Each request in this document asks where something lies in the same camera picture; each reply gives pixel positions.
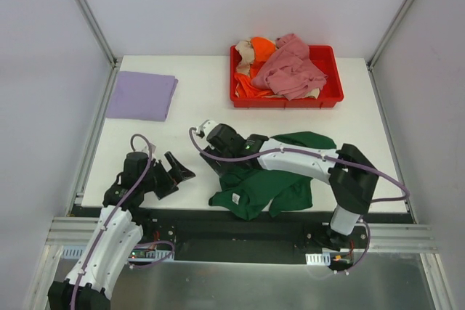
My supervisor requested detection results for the beige t shirt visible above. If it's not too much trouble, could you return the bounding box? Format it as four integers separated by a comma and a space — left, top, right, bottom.
235, 38, 255, 76

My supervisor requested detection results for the left aluminium frame post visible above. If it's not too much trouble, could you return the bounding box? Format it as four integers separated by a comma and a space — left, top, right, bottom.
54, 0, 123, 70

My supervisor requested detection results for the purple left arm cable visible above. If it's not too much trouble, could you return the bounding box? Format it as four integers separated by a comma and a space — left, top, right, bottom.
70, 133, 175, 310

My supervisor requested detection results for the right white cable duct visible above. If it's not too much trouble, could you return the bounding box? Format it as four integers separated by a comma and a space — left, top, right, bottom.
305, 252, 331, 266

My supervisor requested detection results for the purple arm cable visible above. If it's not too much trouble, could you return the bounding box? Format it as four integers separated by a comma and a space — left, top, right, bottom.
187, 126, 411, 277
70, 133, 175, 310

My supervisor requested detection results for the white cable duct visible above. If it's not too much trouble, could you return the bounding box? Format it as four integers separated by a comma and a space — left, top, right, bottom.
61, 246, 174, 263
305, 252, 331, 266

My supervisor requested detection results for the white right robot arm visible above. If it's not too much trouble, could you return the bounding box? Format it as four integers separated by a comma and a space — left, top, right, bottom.
188, 120, 381, 250

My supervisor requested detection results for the green t shirt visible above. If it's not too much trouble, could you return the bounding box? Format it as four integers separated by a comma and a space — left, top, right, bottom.
209, 131, 336, 221

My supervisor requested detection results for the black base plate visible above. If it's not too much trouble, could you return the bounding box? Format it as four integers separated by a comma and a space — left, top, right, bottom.
68, 204, 375, 264

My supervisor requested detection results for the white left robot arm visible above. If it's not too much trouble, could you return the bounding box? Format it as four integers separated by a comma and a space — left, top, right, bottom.
47, 151, 194, 309

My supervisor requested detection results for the pink t shirt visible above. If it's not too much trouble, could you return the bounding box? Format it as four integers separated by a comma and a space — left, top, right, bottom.
251, 33, 327, 100

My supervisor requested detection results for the red plastic bin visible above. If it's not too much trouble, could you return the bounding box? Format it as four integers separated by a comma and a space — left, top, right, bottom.
229, 45, 344, 109

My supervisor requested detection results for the right aluminium frame post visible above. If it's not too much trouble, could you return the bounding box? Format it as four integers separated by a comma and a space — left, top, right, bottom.
365, 0, 442, 70

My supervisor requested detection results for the aluminium frame post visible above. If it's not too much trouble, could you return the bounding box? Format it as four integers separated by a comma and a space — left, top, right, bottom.
365, 0, 442, 70
54, 0, 123, 70

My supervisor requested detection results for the front aluminium rail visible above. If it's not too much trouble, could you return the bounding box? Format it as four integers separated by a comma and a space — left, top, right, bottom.
46, 217, 439, 253

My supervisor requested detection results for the left white cable duct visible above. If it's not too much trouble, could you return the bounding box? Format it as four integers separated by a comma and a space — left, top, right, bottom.
61, 246, 174, 263

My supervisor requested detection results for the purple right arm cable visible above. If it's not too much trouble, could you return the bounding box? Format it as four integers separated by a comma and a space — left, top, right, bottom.
187, 126, 411, 277

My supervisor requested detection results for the orange t shirt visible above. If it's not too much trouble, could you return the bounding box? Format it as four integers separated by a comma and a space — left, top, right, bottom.
233, 37, 277, 98

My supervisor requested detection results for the folded lavender t shirt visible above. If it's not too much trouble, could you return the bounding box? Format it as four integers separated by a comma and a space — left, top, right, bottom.
105, 71, 178, 122

